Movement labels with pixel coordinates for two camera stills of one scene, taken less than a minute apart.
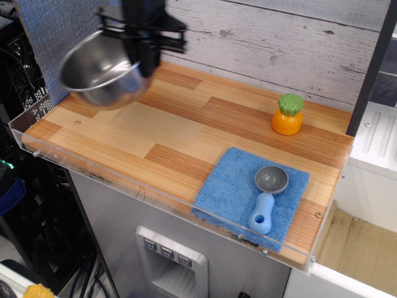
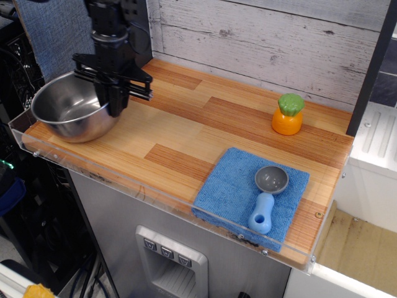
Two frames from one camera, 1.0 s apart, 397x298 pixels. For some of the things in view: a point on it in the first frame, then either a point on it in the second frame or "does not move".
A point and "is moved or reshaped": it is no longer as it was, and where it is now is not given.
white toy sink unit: (357, 254) does not move
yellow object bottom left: (38, 291) does not move
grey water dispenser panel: (171, 270) does not move
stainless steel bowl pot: (98, 69) is moved or reshaped
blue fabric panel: (53, 26) does not move
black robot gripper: (147, 27) -> (114, 63)
